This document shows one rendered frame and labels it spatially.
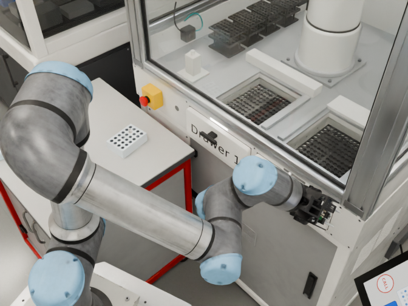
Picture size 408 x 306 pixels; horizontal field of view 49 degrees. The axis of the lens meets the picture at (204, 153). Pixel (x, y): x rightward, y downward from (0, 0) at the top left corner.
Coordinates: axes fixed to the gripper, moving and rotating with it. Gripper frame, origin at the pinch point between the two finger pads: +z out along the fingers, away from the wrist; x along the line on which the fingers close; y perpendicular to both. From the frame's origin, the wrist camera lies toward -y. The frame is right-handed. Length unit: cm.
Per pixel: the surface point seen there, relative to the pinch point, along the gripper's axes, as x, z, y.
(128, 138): -6, -9, -80
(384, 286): -8.7, 2.7, 19.3
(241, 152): 6.8, 4.3, -38.5
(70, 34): 21, -28, -124
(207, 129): 9, 0, -54
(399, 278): -5.6, 2.2, 21.6
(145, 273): -55, 31, -83
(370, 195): 9.3, 7.1, 5.0
